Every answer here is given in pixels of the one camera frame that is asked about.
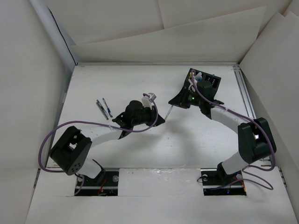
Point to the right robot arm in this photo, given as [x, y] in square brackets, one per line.
[255, 140]

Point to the black patterned pen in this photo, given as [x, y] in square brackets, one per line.
[102, 109]

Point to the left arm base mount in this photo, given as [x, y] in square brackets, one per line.
[94, 180]

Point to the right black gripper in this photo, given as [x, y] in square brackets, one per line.
[180, 99]

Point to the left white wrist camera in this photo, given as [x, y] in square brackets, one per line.
[148, 99]

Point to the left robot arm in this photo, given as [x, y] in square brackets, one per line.
[71, 150]

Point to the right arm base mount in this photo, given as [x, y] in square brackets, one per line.
[215, 185]

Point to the black two-compartment organizer box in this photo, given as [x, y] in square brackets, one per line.
[205, 80]

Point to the blue cap gel pen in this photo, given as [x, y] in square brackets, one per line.
[108, 109]

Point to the green refill clear pen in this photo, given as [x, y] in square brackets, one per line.
[170, 109]

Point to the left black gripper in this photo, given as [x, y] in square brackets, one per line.
[152, 114]

